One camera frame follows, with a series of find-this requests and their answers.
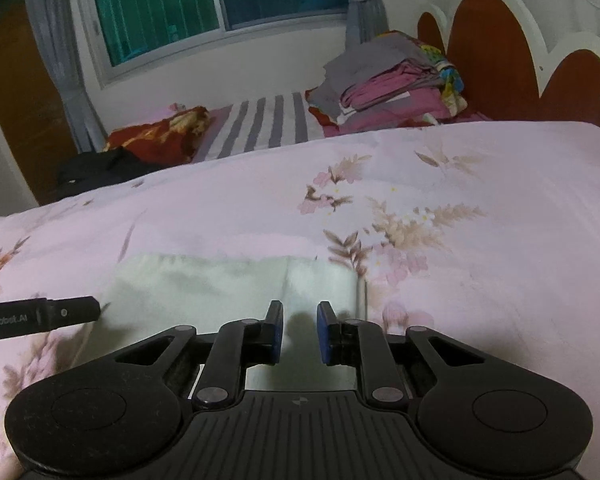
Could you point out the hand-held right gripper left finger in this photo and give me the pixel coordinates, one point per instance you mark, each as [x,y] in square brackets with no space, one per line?
[278,332]

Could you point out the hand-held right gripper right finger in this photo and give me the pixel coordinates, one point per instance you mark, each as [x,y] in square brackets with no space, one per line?
[323,332]

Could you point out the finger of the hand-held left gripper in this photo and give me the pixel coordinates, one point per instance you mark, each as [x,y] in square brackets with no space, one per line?
[75,310]

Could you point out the small white cloth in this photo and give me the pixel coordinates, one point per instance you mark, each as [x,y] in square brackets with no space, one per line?
[190,285]

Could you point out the pile of folded clothes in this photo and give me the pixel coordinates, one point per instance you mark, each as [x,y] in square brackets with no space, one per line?
[370,60]

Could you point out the black cloth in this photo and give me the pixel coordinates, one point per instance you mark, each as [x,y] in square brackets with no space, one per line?
[100,165]

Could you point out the pink floral blanket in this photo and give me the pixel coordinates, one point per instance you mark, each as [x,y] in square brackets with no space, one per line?
[480,285]

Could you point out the red floral pillow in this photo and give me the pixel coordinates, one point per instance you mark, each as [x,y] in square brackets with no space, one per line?
[155,135]

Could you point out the grey striped sheet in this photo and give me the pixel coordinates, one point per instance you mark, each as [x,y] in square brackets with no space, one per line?
[260,125]

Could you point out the brown wooden door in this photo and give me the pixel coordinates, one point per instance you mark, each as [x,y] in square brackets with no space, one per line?
[15,110]

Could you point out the pink grey bedding pile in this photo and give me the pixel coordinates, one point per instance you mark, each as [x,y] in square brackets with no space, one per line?
[380,92]

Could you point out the grey curtain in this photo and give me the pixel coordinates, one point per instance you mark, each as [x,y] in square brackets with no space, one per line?
[60,60]
[362,0]

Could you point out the colourful printed cloth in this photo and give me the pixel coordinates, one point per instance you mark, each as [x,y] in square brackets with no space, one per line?
[450,77]

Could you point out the brown and white headboard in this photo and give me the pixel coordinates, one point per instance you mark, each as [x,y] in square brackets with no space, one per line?
[495,50]

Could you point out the window with white frame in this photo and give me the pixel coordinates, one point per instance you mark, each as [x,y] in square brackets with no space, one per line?
[205,5]

